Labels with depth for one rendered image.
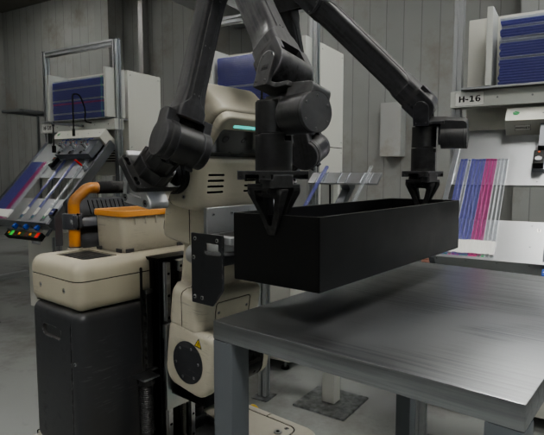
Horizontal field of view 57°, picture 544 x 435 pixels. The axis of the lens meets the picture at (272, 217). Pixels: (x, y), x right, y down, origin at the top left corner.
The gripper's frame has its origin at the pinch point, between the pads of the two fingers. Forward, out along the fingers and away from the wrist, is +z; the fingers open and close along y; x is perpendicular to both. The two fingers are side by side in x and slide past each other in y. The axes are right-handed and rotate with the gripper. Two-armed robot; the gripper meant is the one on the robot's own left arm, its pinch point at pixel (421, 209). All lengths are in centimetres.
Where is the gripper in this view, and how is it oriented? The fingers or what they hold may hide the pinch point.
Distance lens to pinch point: 127.0
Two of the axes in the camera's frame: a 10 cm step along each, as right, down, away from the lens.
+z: 0.0, 10.0, 1.0
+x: -7.7, -0.6, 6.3
